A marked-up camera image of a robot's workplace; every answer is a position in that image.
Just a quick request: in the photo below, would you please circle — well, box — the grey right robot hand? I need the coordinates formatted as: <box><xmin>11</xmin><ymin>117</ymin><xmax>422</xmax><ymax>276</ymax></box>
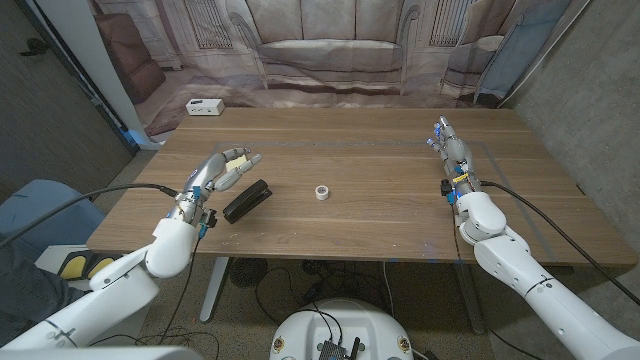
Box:
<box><xmin>426</xmin><ymin>115</ymin><xmax>484</xmax><ymax>199</ymax></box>

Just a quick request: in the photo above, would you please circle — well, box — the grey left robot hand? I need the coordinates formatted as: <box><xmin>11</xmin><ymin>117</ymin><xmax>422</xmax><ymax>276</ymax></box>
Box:
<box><xmin>166</xmin><ymin>146</ymin><xmax>264</xmax><ymax>226</ymax></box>

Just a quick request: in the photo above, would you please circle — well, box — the black stapler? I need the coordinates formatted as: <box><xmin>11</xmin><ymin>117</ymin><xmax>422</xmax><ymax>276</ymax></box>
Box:
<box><xmin>222</xmin><ymin>179</ymin><xmax>274</xmax><ymax>225</ymax></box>

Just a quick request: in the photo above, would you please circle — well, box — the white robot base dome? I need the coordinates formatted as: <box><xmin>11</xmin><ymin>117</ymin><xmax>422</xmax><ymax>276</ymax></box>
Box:
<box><xmin>269</xmin><ymin>298</ymin><xmax>415</xmax><ymax>360</ymax></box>

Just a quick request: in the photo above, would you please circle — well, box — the yellow sticky note pad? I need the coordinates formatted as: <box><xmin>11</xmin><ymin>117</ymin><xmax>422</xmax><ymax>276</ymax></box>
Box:
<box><xmin>224</xmin><ymin>153</ymin><xmax>249</xmax><ymax>174</ymax></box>

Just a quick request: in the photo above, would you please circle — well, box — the white power strip box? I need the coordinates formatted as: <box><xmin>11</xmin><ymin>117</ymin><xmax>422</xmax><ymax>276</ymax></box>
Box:
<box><xmin>185</xmin><ymin>98</ymin><xmax>226</xmax><ymax>117</ymax></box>

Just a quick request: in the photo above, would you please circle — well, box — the round black floor fan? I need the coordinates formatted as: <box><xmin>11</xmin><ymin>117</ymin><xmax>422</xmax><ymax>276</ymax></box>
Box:
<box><xmin>229</xmin><ymin>257</ymin><xmax>269</xmax><ymax>289</ymax></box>

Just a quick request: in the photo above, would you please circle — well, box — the white table leg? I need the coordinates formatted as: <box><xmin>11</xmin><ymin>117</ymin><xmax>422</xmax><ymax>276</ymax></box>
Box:
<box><xmin>198</xmin><ymin>257</ymin><xmax>231</xmax><ymax>324</ymax></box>

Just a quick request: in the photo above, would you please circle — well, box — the yellow foot pedal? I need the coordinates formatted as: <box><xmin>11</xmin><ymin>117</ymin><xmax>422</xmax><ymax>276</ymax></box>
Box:
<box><xmin>87</xmin><ymin>254</ymin><xmax>119</xmax><ymax>279</ymax></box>
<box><xmin>59</xmin><ymin>253</ymin><xmax>87</xmax><ymax>280</ymax></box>

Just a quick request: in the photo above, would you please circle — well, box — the grey table leg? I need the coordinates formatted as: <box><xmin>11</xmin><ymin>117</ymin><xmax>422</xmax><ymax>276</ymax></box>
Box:
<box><xmin>454</xmin><ymin>262</ymin><xmax>487</xmax><ymax>335</ymax></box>

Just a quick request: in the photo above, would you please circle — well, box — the printed sofa room backdrop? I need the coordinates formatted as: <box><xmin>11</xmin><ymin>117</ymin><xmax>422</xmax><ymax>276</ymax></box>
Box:
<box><xmin>88</xmin><ymin>0</ymin><xmax>592</xmax><ymax>139</ymax></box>

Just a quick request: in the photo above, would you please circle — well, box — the blue padded chair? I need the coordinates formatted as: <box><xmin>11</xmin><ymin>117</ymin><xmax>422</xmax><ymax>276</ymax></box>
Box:
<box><xmin>0</xmin><ymin>178</ymin><xmax>107</xmax><ymax>261</ymax></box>

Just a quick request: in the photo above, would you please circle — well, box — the white floor plate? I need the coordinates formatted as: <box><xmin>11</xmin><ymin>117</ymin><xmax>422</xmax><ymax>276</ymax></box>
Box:
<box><xmin>34</xmin><ymin>244</ymin><xmax>71</xmax><ymax>274</ymax></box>

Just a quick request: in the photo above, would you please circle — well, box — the white robot torso edge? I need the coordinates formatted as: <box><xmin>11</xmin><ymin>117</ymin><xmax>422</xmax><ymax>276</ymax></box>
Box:
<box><xmin>0</xmin><ymin>345</ymin><xmax>204</xmax><ymax>360</ymax></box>

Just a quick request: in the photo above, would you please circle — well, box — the person leg in jeans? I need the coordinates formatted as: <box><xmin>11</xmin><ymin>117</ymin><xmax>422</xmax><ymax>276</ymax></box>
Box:
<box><xmin>0</xmin><ymin>239</ymin><xmax>89</xmax><ymax>334</ymax></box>

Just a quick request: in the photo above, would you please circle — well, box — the black electronics module with antenna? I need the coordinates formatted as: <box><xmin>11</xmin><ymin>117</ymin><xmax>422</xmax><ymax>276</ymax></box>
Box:
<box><xmin>317</xmin><ymin>337</ymin><xmax>362</xmax><ymax>360</ymax></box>

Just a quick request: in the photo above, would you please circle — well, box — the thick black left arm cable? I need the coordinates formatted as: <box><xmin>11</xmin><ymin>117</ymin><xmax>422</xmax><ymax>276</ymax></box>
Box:
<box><xmin>0</xmin><ymin>182</ymin><xmax>180</xmax><ymax>250</ymax></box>

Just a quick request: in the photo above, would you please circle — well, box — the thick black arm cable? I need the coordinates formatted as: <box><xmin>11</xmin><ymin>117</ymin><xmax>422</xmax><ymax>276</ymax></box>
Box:
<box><xmin>479</xmin><ymin>179</ymin><xmax>640</xmax><ymax>308</ymax></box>
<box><xmin>0</xmin><ymin>182</ymin><xmax>180</xmax><ymax>250</ymax></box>

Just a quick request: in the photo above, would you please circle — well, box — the black floor cable tangle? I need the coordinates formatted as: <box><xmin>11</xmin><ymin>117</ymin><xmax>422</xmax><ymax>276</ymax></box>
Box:
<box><xmin>254</xmin><ymin>258</ymin><xmax>386</xmax><ymax>326</ymax></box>

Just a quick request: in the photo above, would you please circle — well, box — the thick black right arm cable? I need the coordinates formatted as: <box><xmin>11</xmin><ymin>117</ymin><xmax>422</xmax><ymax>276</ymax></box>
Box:
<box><xmin>479</xmin><ymin>179</ymin><xmax>640</xmax><ymax>308</ymax></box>

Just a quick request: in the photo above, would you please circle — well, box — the white wall post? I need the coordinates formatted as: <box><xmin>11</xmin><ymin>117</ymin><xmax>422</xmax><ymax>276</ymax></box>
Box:
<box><xmin>34</xmin><ymin>0</ymin><xmax>166</xmax><ymax>151</ymax></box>

